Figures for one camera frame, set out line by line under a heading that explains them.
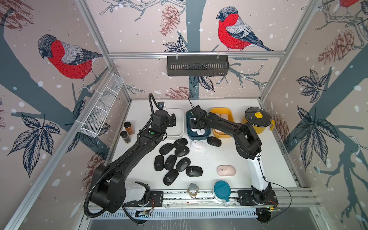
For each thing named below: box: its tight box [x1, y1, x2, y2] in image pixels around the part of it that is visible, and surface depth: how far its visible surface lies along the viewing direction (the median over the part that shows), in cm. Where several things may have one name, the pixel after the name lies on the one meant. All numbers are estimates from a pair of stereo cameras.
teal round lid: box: [213, 180, 232, 203], surface depth 72 cm
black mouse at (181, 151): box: [174, 146, 190, 158], surface depth 91 cm
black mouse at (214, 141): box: [207, 136, 222, 147], surface depth 95 cm
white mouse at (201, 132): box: [196, 128, 206, 136], surface depth 100 cm
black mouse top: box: [173, 138, 188, 149], surface depth 95 cm
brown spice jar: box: [123, 121, 136, 136], surface depth 97 cm
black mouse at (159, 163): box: [154, 154, 165, 172], surface depth 86 cm
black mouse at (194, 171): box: [185, 165, 203, 177], surface depth 83 cm
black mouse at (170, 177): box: [162, 168, 179, 186], surface depth 81 cm
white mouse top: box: [189, 139, 206, 150], surface depth 94 cm
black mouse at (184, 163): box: [175, 157, 191, 173], surface depth 85 cm
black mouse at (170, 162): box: [164, 154, 177, 171], surface depth 87 cm
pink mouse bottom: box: [217, 164, 236, 177], surface depth 83 cm
